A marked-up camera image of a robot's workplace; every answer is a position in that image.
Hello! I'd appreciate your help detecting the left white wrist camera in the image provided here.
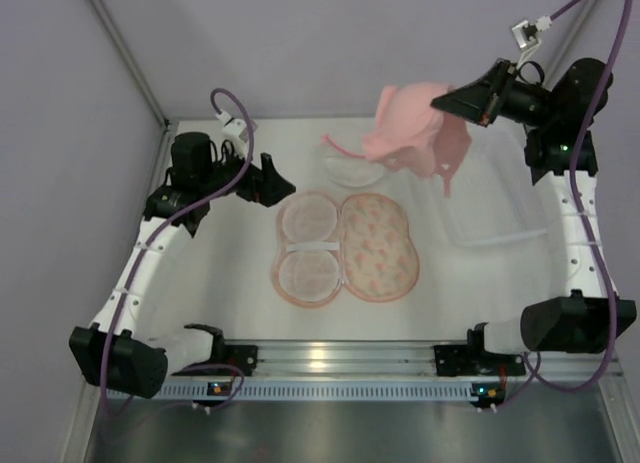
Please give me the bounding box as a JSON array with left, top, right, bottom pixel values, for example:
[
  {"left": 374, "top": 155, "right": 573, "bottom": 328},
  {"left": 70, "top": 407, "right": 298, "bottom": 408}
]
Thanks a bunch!
[{"left": 217, "top": 111, "right": 257, "bottom": 156}]

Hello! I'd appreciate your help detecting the clear plastic bin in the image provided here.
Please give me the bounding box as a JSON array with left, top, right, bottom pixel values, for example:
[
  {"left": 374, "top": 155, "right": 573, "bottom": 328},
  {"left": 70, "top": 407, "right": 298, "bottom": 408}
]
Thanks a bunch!
[{"left": 438, "top": 118, "right": 546, "bottom": 247}]

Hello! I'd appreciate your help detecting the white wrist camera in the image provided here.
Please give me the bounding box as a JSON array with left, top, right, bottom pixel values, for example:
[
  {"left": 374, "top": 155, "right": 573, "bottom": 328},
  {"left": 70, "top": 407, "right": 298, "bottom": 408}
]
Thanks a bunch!
[
  {"left": 217, "top": 111, "right": 257, "bottom": 156},
  {"left": 511, "top": 16, "right": 552, "bottom": 52}
]

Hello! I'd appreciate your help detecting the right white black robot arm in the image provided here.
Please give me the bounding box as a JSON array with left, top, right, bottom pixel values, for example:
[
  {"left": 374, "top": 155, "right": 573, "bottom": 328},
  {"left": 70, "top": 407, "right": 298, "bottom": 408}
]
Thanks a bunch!
[{"left": 432, "top": 58, "right": 637, "bottom": 354}]

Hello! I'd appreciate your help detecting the pink cloth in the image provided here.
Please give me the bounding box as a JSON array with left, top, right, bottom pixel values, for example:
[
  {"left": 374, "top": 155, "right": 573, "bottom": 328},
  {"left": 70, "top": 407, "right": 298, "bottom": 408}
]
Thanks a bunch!
[{"left": 362, "top": 82, "right": 472, "bottom": 197}]

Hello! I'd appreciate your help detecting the slotted grey cable duct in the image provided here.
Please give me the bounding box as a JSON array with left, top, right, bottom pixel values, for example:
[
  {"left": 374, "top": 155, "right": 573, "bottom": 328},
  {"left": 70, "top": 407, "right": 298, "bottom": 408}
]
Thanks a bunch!
[{"left": 156, "top": 381, "right": 501, "bottom": 401}]

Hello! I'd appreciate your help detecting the white mesh laundry bag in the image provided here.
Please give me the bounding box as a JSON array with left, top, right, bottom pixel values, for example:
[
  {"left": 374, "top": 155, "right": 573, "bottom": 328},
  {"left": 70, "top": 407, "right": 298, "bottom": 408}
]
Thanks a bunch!
[{"left": 320, "top": 131, "right": 385, "bottom": 188}]

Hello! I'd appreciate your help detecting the floral orange bra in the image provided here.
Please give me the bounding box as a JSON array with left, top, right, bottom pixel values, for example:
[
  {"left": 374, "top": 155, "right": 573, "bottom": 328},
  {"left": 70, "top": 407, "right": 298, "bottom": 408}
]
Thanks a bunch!
[{"left": 271, "top": 191, "right": 420, "bottom": 308}]

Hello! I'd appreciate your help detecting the aluminium front rail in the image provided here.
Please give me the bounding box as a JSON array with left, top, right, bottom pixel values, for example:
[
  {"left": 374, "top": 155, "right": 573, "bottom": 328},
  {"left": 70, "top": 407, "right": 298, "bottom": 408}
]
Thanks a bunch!
[{"left": 164, "top": 338, "right": 624, "bottom": 382}]

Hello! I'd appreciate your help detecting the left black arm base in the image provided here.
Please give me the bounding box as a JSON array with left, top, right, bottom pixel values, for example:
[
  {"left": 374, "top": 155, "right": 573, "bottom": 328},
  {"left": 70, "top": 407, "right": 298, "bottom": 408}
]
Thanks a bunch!
[{"left": 200, "top": 343, "right": 259, "bottom": 376}]

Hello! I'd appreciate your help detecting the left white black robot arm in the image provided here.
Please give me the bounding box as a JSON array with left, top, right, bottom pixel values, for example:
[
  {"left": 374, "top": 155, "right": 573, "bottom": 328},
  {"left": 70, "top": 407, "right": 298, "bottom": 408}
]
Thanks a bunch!
[{"left": 69, "top": 132, "right": 296, "bottom": 399}]

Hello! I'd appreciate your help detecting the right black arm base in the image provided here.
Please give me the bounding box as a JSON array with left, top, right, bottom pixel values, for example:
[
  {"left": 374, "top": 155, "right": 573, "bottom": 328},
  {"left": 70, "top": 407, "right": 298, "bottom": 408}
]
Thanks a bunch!
[{"left": 434, "top": 329, "right": 526, "bottom": 377}]

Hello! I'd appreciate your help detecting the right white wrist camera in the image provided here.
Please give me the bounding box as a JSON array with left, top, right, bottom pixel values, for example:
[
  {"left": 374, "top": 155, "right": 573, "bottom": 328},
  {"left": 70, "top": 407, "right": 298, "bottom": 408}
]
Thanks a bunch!
[{"left": 511, "top": 16, "right": 552, "bottom": 52}]

